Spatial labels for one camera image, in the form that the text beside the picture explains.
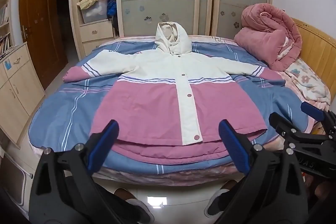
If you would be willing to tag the yellow cloth bag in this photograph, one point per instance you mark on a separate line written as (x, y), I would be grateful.
(88, 1)

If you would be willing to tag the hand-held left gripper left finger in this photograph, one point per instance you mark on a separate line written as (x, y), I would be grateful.
(103, 146)

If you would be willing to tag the rolled pink quilt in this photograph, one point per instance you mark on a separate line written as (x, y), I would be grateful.
(265, 35)

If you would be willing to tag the brown wooden door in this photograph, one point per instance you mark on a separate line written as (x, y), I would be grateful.
(42, 22)

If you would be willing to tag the light wooden cabinet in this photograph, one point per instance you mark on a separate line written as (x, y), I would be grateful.
(18, 92)

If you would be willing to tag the pink and white hooded jacket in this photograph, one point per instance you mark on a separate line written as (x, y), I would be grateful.
(147, 98)

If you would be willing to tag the wooden bed headboard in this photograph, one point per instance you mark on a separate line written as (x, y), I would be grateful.
(319, 43)

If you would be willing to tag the translucent storage box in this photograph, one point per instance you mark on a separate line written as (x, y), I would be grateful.
(93, 12)

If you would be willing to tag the person's slippered foot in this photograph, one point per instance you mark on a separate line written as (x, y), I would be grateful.
(219, 200)
(136, 209)

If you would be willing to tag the person's left slippered foot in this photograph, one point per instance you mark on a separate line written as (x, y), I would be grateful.
(136, 209)

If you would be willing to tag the blue plaid blanket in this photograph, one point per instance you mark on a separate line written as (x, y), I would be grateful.
(65, 108)

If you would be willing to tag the bookshelf with books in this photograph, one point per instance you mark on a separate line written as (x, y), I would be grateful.
(4, 29)

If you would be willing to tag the pink patterned bed sheet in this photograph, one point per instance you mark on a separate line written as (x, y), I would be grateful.
(183, 177)

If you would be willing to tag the floral cream sheet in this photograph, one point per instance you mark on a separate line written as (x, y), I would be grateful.
(307, 79)

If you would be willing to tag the blue cloth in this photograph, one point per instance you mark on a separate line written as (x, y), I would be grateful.
(111, 8)

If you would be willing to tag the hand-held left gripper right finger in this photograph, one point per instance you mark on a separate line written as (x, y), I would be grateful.
(233, 146)

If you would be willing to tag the person's right slippered foot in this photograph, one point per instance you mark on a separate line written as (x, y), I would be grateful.
(219, 200)

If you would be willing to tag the cream wardrobe drawer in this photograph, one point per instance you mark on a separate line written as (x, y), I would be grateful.
(95, 31)
(94, 47)

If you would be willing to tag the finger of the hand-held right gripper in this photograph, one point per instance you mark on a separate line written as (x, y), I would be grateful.
(312, 109)
(282, 123)

